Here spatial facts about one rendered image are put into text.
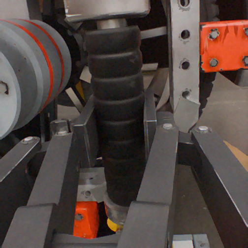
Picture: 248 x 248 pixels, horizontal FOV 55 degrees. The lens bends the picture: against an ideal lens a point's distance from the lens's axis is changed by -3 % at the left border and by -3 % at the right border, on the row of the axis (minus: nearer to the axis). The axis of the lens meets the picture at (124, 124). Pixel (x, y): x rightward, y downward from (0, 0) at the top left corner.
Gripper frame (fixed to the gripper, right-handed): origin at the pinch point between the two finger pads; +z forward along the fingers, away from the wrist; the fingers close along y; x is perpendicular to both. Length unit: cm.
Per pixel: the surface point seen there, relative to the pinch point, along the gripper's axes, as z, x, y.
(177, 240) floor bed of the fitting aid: 54, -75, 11
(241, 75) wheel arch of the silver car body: 36.1, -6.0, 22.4
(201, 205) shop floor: 82, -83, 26
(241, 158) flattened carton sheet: 123, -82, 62
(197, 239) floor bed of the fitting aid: 53, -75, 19
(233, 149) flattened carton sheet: 134, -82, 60
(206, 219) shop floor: 72, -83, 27
